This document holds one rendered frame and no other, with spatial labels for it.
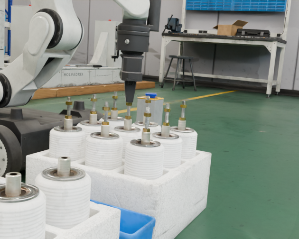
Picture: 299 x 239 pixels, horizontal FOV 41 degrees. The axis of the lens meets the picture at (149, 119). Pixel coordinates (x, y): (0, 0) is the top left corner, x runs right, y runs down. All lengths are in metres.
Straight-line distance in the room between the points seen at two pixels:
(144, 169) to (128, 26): 0.38
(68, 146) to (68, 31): 0.55
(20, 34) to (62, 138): 2.86
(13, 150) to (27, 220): 0.76
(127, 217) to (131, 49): 0.44
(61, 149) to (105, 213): 0.36
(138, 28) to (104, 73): 3.45
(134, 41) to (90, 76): 3.24
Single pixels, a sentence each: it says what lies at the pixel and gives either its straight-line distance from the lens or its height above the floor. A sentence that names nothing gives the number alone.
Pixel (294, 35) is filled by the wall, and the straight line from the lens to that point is 6.03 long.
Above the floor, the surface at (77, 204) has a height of 0.21.
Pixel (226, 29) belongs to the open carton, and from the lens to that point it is 5.73.
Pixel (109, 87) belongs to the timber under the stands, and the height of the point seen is 0.05.
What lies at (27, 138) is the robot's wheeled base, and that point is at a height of 0.16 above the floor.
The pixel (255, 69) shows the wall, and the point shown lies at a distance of 6.11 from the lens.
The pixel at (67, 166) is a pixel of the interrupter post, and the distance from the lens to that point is 0.71.
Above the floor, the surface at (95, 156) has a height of 0.21.
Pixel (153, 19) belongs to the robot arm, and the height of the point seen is 0.56.
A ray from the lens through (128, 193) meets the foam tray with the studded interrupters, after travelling 0.94.
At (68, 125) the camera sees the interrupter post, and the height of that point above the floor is 0.26.
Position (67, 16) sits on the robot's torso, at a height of 0.58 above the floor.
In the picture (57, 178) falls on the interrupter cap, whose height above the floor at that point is 0.25.
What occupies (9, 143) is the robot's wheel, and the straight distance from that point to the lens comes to 1.35.
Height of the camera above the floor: 0.47
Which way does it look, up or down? 10 degrees down
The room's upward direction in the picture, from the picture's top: 4 degrees clockwise
